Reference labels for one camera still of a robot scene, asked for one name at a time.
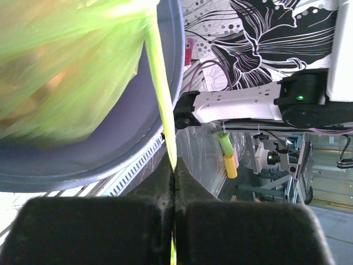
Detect green yellow pink tubes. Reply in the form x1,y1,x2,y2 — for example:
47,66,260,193
217,131,239,179

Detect green plastic trash bag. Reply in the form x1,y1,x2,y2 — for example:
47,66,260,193
1,1,185,264

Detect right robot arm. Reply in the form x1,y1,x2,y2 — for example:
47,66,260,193
174,1,352,135

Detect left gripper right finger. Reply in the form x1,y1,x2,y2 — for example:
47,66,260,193
174,158,335,264

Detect metal base rail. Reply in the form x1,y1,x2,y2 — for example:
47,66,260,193
42,131,165,197

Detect blue-grey trash bin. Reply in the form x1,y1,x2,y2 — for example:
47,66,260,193
1,1,185,193

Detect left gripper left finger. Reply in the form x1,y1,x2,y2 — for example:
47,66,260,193
1,158,173,264

